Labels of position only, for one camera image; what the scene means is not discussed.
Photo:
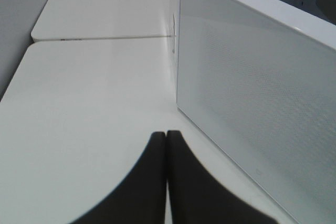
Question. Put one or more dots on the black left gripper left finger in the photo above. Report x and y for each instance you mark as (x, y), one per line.
(141, 196)

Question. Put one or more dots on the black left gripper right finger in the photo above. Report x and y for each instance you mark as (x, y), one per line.
(196, 196)

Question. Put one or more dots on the white microwave door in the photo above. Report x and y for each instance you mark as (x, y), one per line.
(258, 78)

